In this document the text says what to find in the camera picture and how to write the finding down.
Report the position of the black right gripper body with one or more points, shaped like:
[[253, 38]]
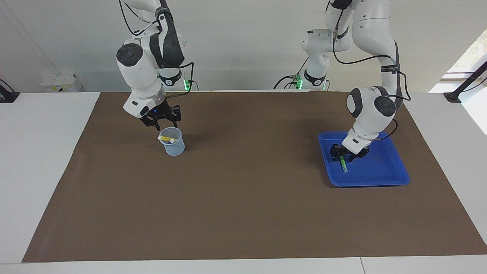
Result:
[[159, 114]]

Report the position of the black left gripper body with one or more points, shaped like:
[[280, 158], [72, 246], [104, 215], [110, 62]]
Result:
[[338, 148]]

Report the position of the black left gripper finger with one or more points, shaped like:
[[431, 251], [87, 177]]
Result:
[[353, 158], [336, 156]]

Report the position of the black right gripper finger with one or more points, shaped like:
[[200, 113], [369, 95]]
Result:
[[154, 125], [175, 116]]

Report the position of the green pen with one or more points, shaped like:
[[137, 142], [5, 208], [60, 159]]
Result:
[[343, 165]]

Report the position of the yellow pen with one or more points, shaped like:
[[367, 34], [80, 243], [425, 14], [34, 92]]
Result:
[[165, 139]]

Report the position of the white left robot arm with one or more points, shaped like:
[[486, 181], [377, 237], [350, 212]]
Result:
[[373, 34]]

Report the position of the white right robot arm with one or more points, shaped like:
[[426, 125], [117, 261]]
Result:
[[139, 76]]

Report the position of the translucent plastic cup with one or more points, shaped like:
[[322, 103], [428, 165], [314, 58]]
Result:
[[175, 149]]

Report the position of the blue plastic tray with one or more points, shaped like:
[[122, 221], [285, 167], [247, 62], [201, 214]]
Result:
[[384, 171]]

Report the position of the brown table mat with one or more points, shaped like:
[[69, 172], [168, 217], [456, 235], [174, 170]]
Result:
[[243, 213]]

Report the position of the black table clamp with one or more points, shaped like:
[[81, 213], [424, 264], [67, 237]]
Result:
[[7, 95]]

